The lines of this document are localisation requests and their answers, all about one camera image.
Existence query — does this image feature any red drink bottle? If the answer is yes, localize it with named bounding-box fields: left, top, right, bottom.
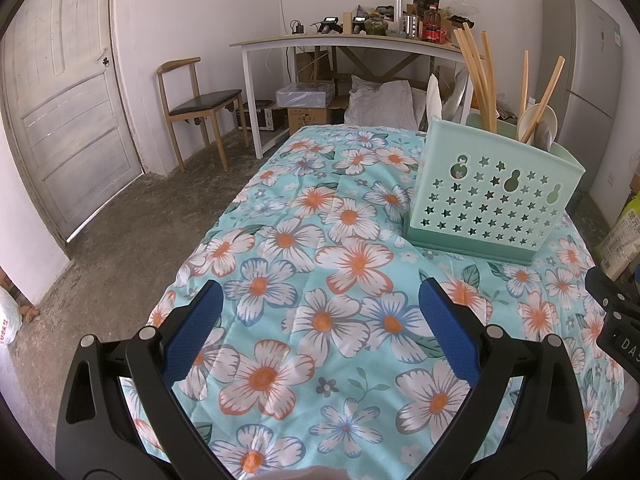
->
left=422, top=5, right=444, bottom=43

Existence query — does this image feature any white microwave oven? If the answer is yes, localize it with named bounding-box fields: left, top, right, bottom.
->
left=242, top=101, right=282, bottom=132

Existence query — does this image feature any wooden chair black seat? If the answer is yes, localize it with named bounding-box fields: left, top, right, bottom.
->
left=156, top=56, right=251, bottom=172

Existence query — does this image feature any white frame desk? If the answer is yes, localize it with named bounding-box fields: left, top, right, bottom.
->
left=230, top=32, right=473, bottom=160

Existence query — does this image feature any white round ladle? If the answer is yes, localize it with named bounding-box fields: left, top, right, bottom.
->
left=516, top=104, right=559, bottom=146

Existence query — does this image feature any wooden chopstick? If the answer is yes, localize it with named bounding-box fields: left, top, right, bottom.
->
left=452, top=27, right=493, bottom=132
left=518, top=49, right=530, bottom=126
left=461, top=21, right=498, bottom=132
left=520, top=56, right=566, bottom=143
left=481, top=31, right=499, bottom=133

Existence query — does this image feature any glass jar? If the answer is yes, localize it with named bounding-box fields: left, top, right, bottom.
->
left=365, top=12, right=390, bottom=37

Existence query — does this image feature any printed paper sack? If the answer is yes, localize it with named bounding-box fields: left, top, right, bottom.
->
left=595, top=195, right=640, bottom=281

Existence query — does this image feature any grey refrigerator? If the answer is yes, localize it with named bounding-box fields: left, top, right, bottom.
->
left=537, top=0, right=623, bottom=193

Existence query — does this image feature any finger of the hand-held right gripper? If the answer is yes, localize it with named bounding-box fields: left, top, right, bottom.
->
left=585, top=266, right=634, bottom=312

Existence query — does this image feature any green perforated utensil basket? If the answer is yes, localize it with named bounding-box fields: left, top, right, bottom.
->
left=404, top=112, right=586, bottom=266

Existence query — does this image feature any floral blue blanket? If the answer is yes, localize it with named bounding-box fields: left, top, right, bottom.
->
left=117, top=125, right=631, bottom=480

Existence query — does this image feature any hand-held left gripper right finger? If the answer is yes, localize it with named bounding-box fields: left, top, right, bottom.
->
left=409, top=276, right=587, bottom=480

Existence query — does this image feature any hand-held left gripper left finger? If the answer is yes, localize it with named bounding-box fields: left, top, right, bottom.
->
left=54, top=279, right=237, bottom=480

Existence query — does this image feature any grey flat box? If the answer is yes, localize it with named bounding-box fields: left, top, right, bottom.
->
left=275, top=82, right=337, bottom=108

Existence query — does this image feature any cardboard box under desk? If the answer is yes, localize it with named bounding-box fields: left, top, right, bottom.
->
left=286, top=97, right=351, bottom=137

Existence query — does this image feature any white panel door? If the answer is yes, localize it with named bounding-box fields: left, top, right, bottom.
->
left=0, top=0, right=146, bottom=243

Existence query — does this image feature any pale curved utensil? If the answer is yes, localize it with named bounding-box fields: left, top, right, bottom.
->
left=442, top=71, right=475, bottom=120

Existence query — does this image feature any white plastic bag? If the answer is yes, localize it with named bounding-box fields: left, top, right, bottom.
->
left=0, top=287, right=23, bottom=346

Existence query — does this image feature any grey white pillow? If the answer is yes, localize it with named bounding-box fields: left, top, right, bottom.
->
left=344, top=75, right=420, bottom=131

